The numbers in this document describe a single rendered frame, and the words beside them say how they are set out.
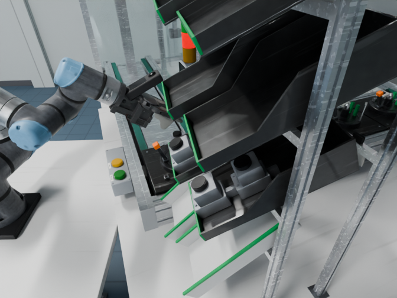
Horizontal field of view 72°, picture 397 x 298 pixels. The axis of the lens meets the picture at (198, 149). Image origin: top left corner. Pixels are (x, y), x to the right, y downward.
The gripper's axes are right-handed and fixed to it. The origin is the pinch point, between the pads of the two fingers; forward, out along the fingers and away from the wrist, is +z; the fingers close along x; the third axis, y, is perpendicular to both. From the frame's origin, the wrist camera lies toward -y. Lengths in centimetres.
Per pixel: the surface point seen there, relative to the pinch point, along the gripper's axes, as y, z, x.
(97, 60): 17, -13, -82
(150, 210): 26.5, 0.4, 16.9
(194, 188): -2.2, -13.2, 42.4
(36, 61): 122, -32, -343
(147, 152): 21.8, 3.4, -9.8
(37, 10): 61, -51, -345
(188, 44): -18.9, -1.3, -16.6
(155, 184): 22.6, 2.4, 8.2
